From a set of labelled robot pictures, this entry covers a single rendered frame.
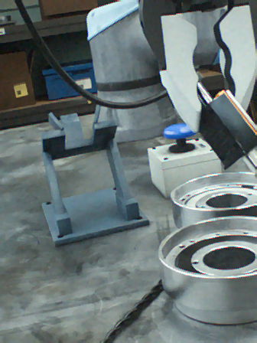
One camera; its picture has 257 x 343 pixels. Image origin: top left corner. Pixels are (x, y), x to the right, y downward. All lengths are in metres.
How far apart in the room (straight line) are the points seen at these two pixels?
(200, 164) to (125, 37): 0.34
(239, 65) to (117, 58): 0.51
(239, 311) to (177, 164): 0.28
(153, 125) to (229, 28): 0.52
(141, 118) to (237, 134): 0.53
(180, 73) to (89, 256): 0.20
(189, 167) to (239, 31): 0.24
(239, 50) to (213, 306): 0.19
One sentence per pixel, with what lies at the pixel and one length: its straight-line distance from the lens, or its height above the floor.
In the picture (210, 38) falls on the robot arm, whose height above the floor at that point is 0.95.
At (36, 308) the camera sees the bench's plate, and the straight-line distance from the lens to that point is 0.46.
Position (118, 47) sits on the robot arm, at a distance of 0.93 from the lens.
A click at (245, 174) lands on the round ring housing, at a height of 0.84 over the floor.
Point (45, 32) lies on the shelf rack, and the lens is 3.83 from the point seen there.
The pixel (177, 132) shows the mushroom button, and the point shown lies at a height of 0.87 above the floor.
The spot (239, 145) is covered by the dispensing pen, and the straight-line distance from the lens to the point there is 0.42.
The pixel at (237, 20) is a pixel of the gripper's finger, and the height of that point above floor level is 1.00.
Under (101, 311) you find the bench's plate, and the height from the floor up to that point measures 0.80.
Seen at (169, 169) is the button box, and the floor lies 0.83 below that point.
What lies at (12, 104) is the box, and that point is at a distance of 3.94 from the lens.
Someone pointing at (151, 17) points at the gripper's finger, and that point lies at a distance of 0.42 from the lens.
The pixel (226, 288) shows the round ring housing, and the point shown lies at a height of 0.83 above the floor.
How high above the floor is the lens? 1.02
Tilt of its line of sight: 16 degrees down
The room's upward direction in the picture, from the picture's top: 8 degrees counter-clockwise
